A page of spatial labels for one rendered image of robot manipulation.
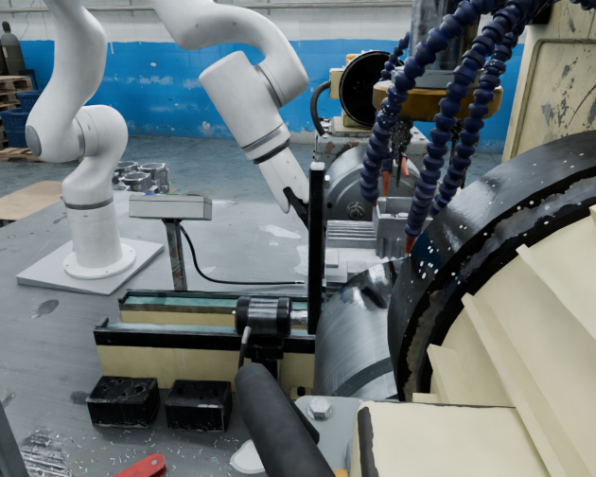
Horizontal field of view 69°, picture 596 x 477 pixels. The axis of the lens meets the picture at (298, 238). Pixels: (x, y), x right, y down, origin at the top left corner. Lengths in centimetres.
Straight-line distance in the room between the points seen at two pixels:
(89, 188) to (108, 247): 17
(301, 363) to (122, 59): 684
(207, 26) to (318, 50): 550
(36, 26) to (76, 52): 717
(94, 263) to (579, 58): 115
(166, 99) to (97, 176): 593
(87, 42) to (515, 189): 97
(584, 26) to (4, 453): 94
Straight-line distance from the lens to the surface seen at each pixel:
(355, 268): 68
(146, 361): 86
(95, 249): 128
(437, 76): 63
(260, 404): 17
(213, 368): 83
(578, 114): 73
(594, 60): 72
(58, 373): 101
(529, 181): 18
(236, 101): 71
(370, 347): 41
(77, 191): 122
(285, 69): 72
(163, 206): 101
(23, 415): 95
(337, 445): 31
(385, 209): 78
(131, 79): 736
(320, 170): 55
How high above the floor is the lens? 140
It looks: 25 degrees down
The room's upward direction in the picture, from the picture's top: straight up
